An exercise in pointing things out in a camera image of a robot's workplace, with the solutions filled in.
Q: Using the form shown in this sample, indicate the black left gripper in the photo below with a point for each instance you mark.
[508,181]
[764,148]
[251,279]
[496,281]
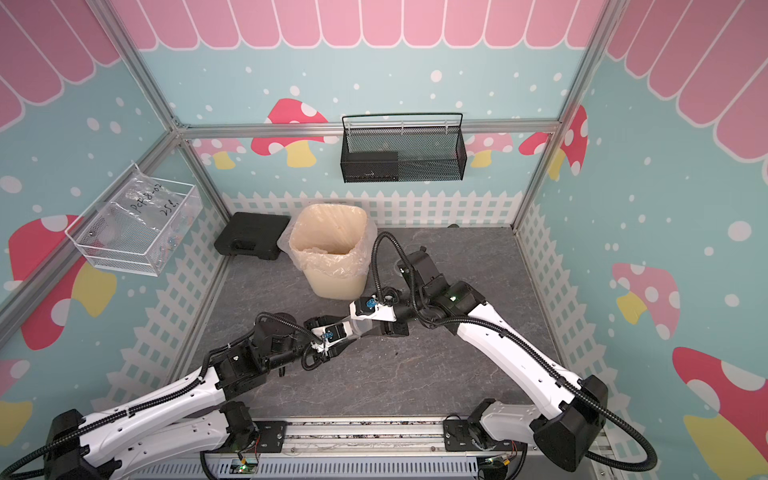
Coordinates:
[315,322]

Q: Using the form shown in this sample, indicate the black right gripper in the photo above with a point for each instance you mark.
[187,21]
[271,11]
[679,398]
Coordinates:
[393,328]

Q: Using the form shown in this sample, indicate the clear tea jar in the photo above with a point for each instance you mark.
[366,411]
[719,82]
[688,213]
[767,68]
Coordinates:
[357,328]

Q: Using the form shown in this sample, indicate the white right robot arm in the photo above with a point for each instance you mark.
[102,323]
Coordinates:
[569,412]

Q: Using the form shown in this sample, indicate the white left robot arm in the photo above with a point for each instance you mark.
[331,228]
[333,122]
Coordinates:
[200,412]

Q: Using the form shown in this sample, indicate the cream plastic trash bin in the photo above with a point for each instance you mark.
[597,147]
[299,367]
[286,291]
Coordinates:
[328,287]

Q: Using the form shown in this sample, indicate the clear plastic bin liner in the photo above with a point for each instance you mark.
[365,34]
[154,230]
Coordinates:
[333,239]

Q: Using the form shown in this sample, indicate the black plastic tool case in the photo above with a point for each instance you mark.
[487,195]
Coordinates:
[252,234]

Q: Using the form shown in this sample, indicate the black box in basket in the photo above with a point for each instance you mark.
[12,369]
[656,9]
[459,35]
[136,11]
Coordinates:
[370,166]

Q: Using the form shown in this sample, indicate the clear plastic bag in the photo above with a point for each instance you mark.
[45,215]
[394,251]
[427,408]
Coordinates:
[144,210]

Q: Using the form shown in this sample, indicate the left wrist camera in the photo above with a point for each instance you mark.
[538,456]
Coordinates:
[330,336]

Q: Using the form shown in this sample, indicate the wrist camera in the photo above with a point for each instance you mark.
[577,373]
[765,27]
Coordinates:
[371,308]
[330,336]

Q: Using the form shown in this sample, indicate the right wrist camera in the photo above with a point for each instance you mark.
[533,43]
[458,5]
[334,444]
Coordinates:
[371,308]

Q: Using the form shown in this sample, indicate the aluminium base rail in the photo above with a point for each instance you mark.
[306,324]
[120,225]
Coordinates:
[364,448]

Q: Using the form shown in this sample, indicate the black wire mesh basket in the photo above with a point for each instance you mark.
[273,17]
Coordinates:
[430,146]

